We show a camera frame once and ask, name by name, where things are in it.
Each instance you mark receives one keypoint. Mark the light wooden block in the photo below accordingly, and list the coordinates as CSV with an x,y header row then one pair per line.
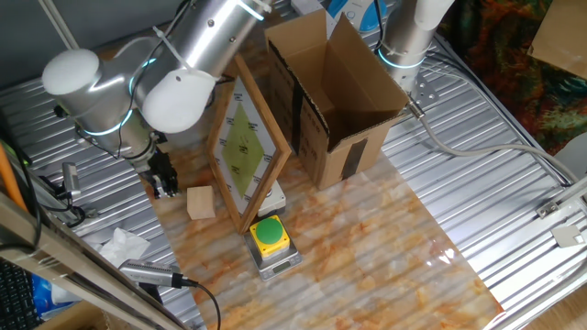
x,y
201,202

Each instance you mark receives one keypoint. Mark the open cardboard box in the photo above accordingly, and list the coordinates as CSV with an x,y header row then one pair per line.
x,y
330,165

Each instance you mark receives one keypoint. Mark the aluminium pole with bracket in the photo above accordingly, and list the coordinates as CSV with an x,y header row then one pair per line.
x,y
57,23

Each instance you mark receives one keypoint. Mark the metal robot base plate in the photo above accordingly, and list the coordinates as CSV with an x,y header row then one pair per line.
x,y
424,91

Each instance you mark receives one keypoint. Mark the black camera stand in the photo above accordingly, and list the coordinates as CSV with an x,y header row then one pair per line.
x,y
151,293

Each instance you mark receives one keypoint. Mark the large grey camera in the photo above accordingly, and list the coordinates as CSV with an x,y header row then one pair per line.
x,y
147,272

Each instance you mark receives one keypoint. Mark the square grey plate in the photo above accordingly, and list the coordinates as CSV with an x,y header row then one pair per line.
x,y
568,236

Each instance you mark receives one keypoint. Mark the black keyboard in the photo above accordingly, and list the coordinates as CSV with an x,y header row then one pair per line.
x,y
16,298

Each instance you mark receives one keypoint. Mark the orange pole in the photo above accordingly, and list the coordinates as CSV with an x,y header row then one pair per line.
x,y
9,179

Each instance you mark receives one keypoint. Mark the blue white device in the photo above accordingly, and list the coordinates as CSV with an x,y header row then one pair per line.
x,y
362,14

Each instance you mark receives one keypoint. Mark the brown box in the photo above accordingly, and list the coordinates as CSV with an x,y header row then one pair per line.
x,y
73,318

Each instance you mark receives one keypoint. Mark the blue tissue pack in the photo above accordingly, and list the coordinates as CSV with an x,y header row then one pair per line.
x,y
41,298

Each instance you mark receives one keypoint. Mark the aluminium camera rail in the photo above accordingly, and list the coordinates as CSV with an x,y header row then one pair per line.
x,y
50,197

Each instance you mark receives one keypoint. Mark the aluminium frame beam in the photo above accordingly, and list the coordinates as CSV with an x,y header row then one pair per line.
x,y
69,266

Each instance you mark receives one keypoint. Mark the red emergency stop button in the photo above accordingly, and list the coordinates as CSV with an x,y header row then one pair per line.
x,y
275,201

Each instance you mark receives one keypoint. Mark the brown cardboard sheet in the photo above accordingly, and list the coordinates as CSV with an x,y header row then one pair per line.
x,y
564,36

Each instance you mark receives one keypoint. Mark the colourful patterned cloth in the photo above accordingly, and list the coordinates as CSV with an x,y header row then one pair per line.
x,y
504,69

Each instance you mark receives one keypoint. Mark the orange marble pattern mat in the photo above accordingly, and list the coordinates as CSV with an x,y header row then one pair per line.
x,y
367,256

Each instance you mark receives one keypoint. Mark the crumpled white tissue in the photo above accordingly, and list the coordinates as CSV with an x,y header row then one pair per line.
x,y
124,247

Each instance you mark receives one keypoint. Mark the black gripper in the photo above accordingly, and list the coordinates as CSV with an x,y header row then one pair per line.
x,y
160,166

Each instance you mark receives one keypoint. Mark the aluminium profile with bracket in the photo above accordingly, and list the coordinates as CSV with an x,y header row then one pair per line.
x,y
548,209

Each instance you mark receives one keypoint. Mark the wooden picture frame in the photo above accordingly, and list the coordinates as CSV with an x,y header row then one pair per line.
x,y
243,146

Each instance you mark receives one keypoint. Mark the white rounded object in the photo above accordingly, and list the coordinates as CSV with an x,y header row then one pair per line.
x,y
575,156

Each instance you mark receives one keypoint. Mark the yellow box green button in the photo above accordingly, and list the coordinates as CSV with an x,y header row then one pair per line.
x,y
269,231

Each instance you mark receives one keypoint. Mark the small silver camera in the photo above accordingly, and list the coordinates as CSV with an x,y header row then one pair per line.
x,y
70,176

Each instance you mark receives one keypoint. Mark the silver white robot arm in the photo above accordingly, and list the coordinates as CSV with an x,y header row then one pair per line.
x,y
183,91

